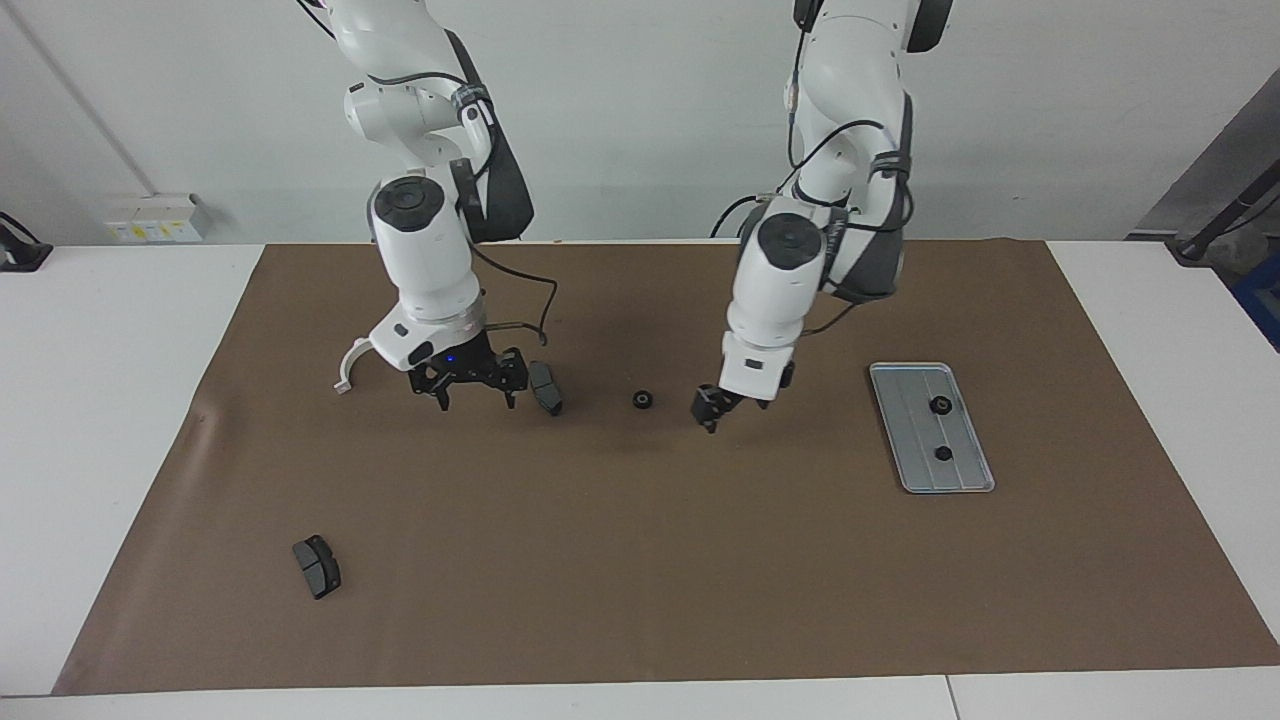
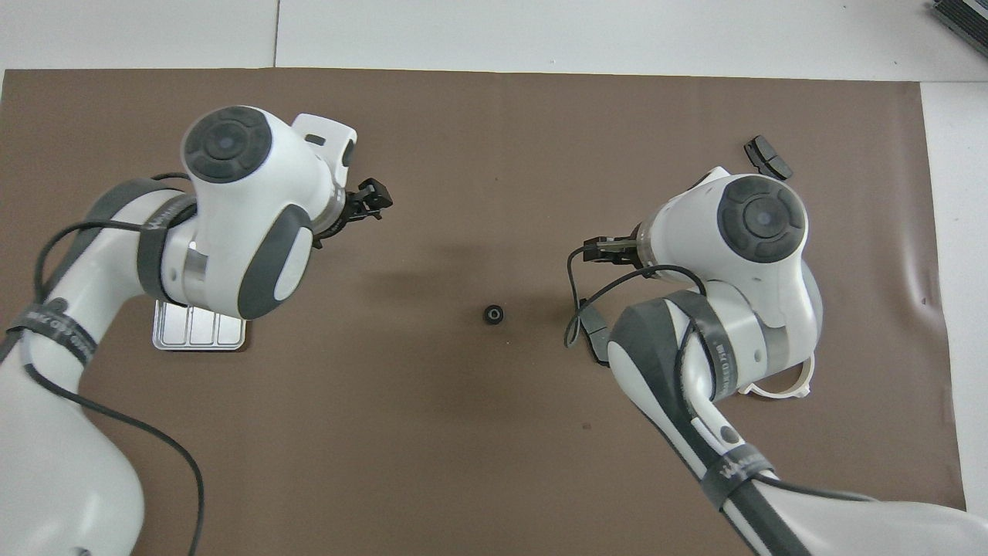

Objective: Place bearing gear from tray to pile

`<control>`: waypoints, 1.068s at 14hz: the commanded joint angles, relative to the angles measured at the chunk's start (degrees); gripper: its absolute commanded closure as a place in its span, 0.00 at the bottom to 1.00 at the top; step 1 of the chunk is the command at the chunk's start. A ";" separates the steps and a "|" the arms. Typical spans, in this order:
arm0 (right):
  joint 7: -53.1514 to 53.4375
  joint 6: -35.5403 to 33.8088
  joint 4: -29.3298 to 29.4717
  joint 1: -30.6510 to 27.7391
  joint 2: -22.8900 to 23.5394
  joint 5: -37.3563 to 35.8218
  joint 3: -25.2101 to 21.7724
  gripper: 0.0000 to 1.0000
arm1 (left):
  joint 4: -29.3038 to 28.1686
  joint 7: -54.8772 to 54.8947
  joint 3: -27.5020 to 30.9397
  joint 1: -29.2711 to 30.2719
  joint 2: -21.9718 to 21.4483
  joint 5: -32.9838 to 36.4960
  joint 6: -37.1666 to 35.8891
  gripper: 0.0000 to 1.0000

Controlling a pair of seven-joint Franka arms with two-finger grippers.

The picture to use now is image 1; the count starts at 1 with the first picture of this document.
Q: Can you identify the silver metal tray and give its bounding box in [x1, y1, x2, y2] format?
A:
[868, 362, 996, 495]

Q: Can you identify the long grey brake pad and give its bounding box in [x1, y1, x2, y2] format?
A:
[527, 360, 564, 418]

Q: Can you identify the brown table mat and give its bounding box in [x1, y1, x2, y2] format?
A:
[52, 238, 1280, 697]

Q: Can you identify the short grey brake pad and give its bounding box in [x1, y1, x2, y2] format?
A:
[292, 535, 342, 601]

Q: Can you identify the black clamp base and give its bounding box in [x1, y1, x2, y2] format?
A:
[0, 212, 53, 273]

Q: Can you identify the black stand pole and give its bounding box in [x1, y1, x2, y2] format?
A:
[1168, 160, 1280, 267]

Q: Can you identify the blue crate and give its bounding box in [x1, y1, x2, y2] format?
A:
[1232, 250, 1280, 353]

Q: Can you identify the dark grey slanted panel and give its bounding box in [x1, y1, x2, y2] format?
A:
[1130, 70, 1280, 241]

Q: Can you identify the white curved plastic bracket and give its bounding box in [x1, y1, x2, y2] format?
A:
[333, 338, 376, 395]

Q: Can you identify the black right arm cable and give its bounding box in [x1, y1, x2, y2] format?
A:
[365, 70, 559, 348]

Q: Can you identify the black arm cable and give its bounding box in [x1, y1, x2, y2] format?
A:
[365, 70, 559, 348]
[785, 0, 916, 336]

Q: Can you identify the black base cable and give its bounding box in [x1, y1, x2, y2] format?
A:
[710, 193, 776, 239]

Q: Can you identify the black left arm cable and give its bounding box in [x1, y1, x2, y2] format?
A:
[785, 0, 916, 336]

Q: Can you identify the white wall socket box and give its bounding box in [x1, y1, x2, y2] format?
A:
[103, 193, 213, 245]

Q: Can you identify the white wall conduit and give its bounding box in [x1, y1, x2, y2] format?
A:
[12, 0, 159, 198]

